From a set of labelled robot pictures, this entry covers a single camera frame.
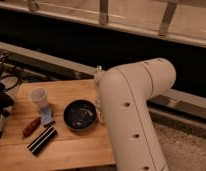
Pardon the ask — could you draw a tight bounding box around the black ceramic bowl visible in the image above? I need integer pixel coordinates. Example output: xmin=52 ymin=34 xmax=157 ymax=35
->
xmin=63 ymin=100 xmax=98 ymax=131

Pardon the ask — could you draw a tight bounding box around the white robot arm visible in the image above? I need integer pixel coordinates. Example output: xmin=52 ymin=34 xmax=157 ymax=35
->
xmin=94 ymin=58 xmax=176 ymax=171

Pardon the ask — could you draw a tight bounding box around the black striped rectangular block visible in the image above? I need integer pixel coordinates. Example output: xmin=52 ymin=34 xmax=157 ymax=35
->
xmin=27 ymin=126 xmax=58 ymax=155

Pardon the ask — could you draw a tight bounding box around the black equipment at left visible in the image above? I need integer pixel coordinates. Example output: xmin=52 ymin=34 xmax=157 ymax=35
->
xmin=0 ymin=54 xmax=15 ymax=149

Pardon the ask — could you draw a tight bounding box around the brown wooden handle tool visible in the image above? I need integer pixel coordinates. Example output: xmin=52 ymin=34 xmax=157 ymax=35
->
xmin=22 ymin=117 xmax=41 ymax=138

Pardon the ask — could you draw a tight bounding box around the black cable loop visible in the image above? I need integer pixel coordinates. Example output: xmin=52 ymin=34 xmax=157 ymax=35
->
xmin=0 ymin=73 xmax=22 ymax=93

